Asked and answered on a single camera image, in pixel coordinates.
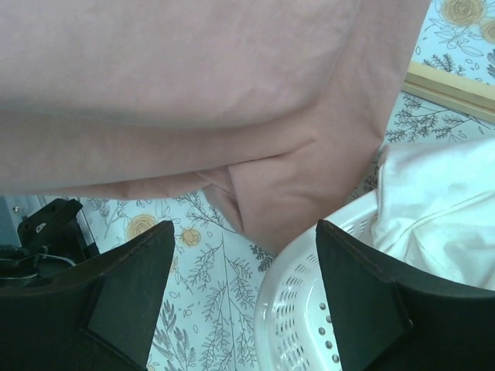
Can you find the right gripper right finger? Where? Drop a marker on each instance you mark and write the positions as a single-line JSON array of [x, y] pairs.
[[387, 315]]

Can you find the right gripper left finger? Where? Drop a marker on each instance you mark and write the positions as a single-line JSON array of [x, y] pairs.
[[98, 315]]

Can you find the pink t shirt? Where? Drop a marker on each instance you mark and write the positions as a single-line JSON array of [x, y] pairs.
[[274, 109]]

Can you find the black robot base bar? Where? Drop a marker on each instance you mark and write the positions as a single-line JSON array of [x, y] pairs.
[[45, 243]]

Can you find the white laundry basket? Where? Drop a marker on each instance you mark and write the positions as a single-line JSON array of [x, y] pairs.
[[299, 314]]

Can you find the floral table mat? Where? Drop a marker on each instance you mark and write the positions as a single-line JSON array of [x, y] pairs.
[[206, 319]]

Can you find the white garment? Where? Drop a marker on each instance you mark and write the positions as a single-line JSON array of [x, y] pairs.
[[435, 209]]

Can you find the left wooden clothes rack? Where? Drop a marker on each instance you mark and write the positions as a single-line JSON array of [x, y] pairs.
[[451, 91]]

